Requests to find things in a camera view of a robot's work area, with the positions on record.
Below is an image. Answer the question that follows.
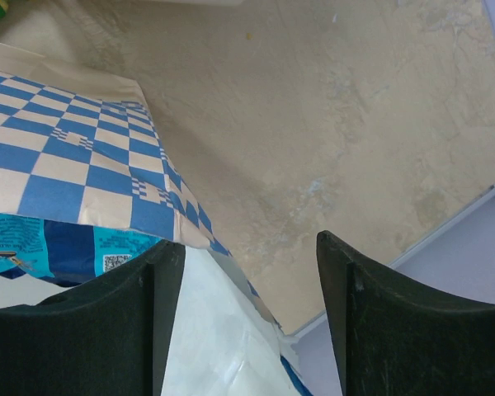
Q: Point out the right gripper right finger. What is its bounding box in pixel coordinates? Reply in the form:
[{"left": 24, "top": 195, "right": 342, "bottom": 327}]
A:
[{"left": 316, "top": 231, "right": 495, "bottom": 395}]

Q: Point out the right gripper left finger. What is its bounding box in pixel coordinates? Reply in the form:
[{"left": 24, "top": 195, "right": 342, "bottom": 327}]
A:
[{"left": 0, "top": 242, "right": 186, "bottom": 395}]

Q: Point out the large blue snack bag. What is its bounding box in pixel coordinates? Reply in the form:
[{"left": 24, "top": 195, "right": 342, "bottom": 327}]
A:
[{"left": 0, "top": 214, "right": 161, "bottom": 287}]

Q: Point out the checkered paper bag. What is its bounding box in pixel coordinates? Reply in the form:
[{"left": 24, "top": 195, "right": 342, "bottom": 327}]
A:
[{"left": 0, "top": 43, "right": 308, "bottom": 395}]

